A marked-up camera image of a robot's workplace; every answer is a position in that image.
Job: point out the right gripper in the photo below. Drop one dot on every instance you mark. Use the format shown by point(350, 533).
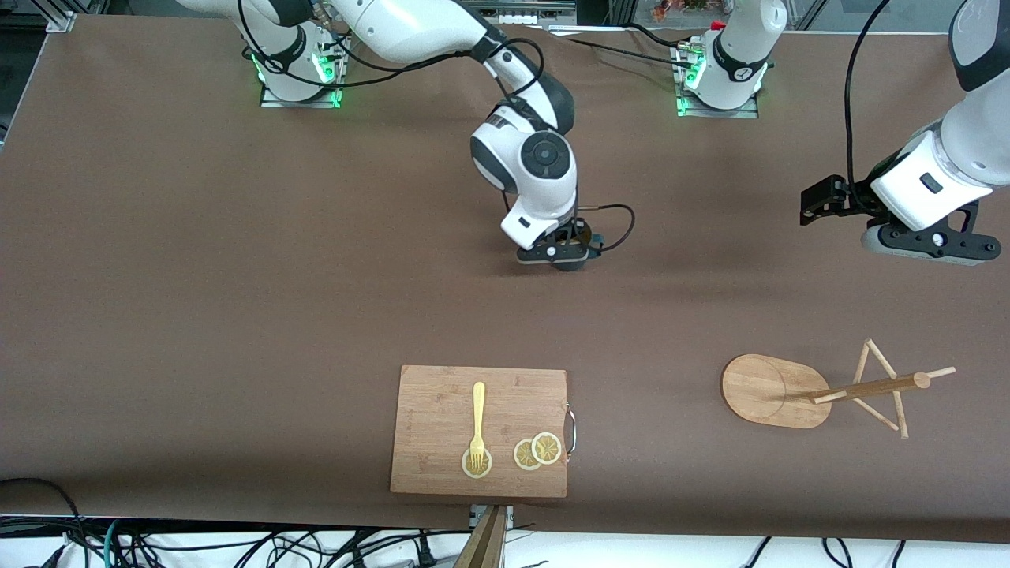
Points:
point(570, 235)

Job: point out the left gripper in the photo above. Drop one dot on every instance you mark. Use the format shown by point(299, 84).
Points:
point(854, 197)

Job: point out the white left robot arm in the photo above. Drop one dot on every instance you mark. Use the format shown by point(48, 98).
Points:
point(734, 55)

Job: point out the wooden cup rack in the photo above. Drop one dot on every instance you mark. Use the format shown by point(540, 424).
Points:
point(765, 390)

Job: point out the yellow plastic fork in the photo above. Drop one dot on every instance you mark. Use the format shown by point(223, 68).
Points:
point(478, 402)

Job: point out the grey power strip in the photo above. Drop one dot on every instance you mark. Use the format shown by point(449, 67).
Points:
point(517, 8)

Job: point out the bamboo cutting board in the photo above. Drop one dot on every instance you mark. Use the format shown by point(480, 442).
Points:
point(434, 418)

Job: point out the lemon slice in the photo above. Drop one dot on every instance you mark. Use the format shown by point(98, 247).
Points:
point(486, 466)
point(521, 456)
point(547, 448)

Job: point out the wooden beam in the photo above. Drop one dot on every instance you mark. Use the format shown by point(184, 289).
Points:
point(485, 548)

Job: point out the black power plug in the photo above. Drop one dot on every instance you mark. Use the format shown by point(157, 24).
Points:
point(424, 552)

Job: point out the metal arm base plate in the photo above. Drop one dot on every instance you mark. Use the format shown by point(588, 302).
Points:
point(714, 113)
point(316, 101)

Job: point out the metal clamp bracket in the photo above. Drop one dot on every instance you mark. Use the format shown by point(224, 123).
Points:
point(477, 514)

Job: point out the aluminium frame bracket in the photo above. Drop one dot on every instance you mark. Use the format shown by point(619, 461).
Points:
point(59, 17)

